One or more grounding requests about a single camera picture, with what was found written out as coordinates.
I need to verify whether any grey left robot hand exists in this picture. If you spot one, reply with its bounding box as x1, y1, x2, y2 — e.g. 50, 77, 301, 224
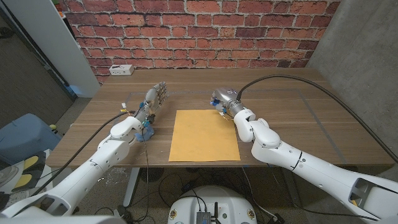
135, 82, 170, 124

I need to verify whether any white power strip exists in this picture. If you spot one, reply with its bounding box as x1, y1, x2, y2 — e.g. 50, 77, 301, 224
108, 64, 135, 77

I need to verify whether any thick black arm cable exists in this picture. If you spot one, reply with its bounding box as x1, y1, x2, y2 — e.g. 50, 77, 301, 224
236, 74, 398, 164
30, 111, 131, 197

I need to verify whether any white panel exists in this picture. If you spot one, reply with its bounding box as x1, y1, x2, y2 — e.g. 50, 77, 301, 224
2, 0, 101, 98

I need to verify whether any small blue white object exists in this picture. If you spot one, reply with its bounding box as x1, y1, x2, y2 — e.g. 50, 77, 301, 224
135, 123, 155, 143

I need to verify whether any yellow black footwear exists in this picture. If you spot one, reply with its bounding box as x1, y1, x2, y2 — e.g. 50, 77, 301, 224
12, 151, 47, 190

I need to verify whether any grey sneaker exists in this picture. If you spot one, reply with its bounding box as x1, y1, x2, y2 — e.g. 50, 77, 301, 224
0, 164, 20, 187
0, 185, 41, 206

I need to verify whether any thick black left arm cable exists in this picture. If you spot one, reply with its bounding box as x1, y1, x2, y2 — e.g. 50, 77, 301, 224
30, 111, 131, 197

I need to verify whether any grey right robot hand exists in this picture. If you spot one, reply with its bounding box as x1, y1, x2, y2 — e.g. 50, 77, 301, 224
210, 87, 246, 118

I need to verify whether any grey electronics box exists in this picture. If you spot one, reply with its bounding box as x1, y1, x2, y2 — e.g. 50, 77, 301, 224
195, 210, 212, 224

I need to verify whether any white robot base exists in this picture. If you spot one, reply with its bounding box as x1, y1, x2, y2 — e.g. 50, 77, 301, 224
167, 185, 258, 224

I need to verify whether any grey table leg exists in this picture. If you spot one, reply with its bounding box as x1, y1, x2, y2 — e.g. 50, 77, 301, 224
282, 172, 302, 208

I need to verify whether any yellow felt sheet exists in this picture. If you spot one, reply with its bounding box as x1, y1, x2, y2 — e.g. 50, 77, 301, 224
169, 108, 241, 162

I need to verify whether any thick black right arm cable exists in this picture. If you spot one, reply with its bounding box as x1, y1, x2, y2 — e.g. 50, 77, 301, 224
236, 74, 398, 164

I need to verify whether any white robot torso edge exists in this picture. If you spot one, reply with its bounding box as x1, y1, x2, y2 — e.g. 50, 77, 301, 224
0, 215, 127, 224

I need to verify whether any printed brick backdrop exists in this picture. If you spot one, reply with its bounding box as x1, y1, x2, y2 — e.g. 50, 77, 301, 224
58, 0, 341, 85

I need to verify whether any white table leg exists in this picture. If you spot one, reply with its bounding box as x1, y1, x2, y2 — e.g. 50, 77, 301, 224
123, 167, 141, 208

